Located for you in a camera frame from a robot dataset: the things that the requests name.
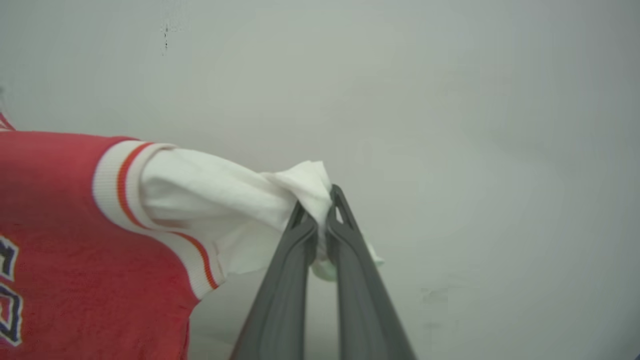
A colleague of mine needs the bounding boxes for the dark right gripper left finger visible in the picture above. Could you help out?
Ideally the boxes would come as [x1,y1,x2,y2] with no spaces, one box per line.
[230,201,319,360]

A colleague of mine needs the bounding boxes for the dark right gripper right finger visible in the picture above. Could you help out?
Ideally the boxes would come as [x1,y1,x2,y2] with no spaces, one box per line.
[325,184,417,360]

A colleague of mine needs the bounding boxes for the red and white basketball jersey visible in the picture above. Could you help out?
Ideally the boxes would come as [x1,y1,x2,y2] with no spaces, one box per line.
[0,112,386,360]

